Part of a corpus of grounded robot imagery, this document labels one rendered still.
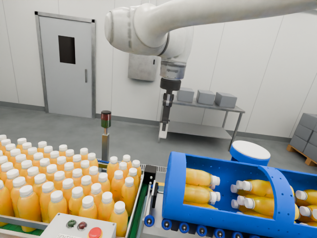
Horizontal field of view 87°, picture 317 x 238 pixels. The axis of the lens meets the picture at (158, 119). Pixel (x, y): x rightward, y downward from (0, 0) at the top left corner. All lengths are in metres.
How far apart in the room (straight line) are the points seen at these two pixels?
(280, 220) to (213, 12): 0.73
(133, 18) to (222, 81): 3.84
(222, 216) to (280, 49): 4.26
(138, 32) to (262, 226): 0.78
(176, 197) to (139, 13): 0.60
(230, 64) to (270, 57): 0.86
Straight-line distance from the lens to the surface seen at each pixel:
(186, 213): 0.73
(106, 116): 1.10
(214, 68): 4.13
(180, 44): 0.56
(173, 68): 0.57
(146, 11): 0.46
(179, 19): 0.40
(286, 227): 0.86
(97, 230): 0.63
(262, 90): 4.64
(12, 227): 1.01
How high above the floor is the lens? 1.61
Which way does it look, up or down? 20 degrees down
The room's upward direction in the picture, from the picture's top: 8 degrees clockwise
